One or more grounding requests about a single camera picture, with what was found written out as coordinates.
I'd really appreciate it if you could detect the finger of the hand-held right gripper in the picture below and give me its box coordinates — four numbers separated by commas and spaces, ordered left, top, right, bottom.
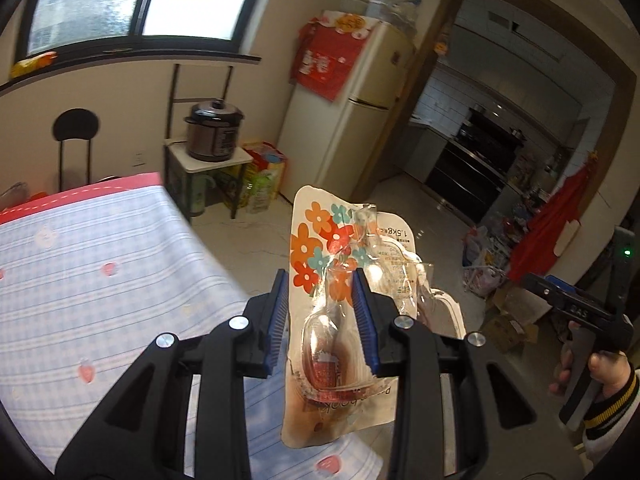
521, 272, 569, 309

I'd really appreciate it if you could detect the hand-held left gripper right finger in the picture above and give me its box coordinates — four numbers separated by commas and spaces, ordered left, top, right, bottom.
350, 268, 587, 480

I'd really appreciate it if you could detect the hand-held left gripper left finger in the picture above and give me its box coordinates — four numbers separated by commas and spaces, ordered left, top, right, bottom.
52, 268, 292, 480

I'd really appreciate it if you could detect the flower print blister card package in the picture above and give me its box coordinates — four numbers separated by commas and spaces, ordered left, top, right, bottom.
280, 185, 464, 449

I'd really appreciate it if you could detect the person's right forearm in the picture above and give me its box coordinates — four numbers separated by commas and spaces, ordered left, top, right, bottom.
580, 360, 640, 467

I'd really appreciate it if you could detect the person's right hand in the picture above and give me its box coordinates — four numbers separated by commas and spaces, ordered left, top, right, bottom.
548, 345, 632, 396

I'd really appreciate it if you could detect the cardboard box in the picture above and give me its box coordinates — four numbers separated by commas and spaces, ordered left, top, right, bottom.
492, 284, 552, 327
482, 312, 541, 357

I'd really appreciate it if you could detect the red hanging cloth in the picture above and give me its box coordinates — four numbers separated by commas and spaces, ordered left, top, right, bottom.
510, 165, 599, 289

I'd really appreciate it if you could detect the pink white shopping bag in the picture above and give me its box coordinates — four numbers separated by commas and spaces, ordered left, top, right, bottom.
462, 225, 512, 297

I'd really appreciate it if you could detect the black built-in oven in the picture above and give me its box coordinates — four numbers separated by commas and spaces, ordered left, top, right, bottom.
425, 107, 526, 226

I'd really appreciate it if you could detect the yellow green shopping bag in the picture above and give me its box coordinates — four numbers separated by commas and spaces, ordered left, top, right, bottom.
242, 141, 289, 214

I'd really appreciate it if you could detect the green plastic bucket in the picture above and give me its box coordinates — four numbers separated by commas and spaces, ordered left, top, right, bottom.
172, 172, 217, 219

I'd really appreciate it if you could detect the small white side table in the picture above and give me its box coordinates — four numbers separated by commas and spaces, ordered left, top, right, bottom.
162, 139, 254, 221

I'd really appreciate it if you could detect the table with striped cloth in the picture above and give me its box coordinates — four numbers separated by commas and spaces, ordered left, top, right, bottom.
0, 172, 387, 480

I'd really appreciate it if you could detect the cream refrigerator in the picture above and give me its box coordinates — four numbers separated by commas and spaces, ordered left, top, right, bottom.
277, 9, 418, 207

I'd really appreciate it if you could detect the black pressure cooker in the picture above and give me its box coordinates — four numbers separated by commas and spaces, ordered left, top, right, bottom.
183, 100, 246, 163

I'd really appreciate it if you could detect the black metal rack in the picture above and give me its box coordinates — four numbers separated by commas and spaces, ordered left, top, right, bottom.
164, 62, 235, 144

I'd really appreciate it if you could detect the red printed cloth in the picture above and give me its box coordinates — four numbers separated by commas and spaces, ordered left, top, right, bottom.
291, 20, 369, 104

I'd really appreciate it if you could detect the black round-back chair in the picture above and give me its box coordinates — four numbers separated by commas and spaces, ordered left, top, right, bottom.
52, 108, 121, 194

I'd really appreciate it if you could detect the clear storage container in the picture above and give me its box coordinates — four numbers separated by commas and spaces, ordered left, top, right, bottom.
395, 0, 422, 37

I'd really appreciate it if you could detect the yellow packet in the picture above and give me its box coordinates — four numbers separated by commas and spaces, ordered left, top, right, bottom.
10, 51, 58, 79

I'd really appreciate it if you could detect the black framed window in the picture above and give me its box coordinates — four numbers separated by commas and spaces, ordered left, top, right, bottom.
12, 0, 266, 69

